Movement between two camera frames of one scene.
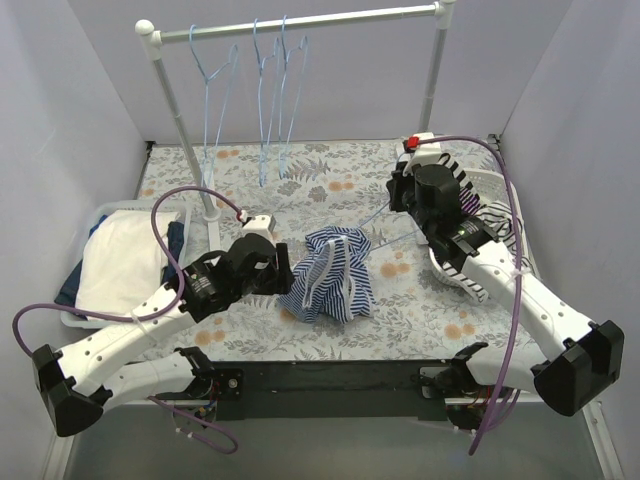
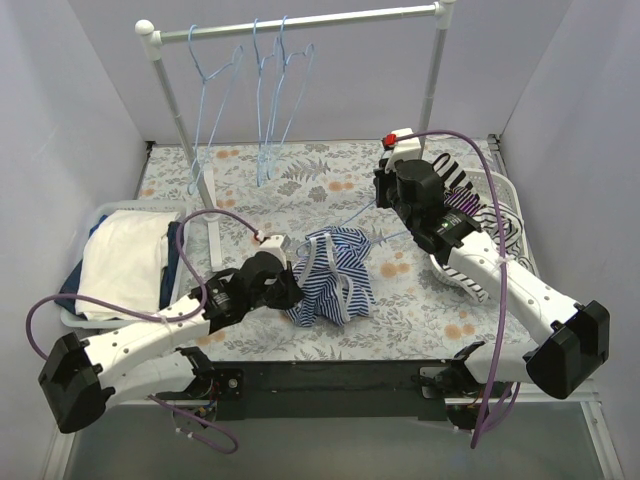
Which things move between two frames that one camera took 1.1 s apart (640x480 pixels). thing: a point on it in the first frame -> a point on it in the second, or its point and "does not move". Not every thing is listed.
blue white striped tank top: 332,281 does not move
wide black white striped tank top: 460,174 does not move
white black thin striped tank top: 498,219 does not move
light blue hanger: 369,218 -> 376,241
